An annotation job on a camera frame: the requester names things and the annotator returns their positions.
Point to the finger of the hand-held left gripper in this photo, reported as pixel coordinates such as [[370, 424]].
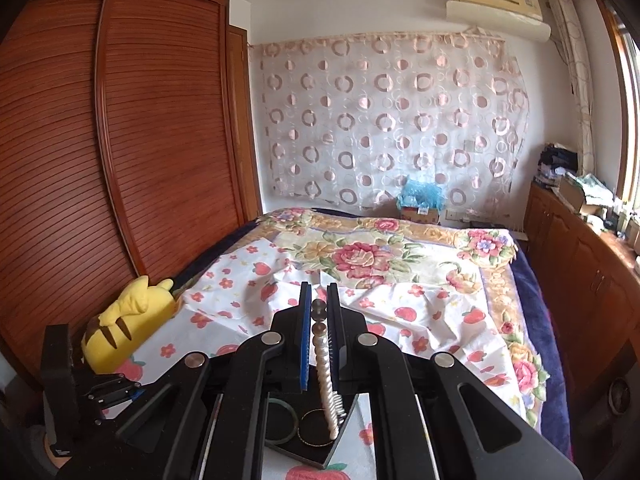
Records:
[[107, 381], [120, 396]]

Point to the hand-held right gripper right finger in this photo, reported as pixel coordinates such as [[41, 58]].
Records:
[[343, 360]]

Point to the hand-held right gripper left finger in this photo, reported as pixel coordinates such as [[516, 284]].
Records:
[[305, 345]]

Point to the black jewelry tray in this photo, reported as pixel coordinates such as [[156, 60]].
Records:
[[310, 454]]

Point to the white fruit-print sheet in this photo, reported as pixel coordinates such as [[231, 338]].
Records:
[[280, 305]]

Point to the yellow plush toy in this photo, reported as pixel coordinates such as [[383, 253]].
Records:
[[125, 325]]

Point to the green jade bangle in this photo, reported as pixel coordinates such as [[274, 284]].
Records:
[[296, 419]]

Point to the thin gold bangle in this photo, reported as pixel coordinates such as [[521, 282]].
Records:
[[315, 443]]

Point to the floral rose blanket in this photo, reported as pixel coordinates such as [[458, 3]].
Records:
[[380, 255]]

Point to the cardboard box with blue wrap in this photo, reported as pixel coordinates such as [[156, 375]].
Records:
[[420, 205]]

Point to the brown wooden slatted wardrobe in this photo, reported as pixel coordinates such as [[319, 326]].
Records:
[[130, 150]]

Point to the brown wooden low cabinet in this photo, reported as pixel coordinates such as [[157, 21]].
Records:
[[575, 280]]

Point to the pile of dark clothes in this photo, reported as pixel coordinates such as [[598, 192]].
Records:
[[556, 160]]

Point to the green and white bag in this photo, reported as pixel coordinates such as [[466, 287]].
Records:
[[594, 185]]

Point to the cream patterned window curtain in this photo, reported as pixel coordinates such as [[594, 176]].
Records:
[[572, 70]]

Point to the white wall socket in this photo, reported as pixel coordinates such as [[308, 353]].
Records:
[[453, 215]]

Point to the sheer circle-pattern wall curtain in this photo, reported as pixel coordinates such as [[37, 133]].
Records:
[[390, 120]]

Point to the white wall air conditioner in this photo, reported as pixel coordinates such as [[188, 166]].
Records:
[[495, 7]]

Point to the wooden window frame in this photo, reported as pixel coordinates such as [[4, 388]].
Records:
[[617, 85]]

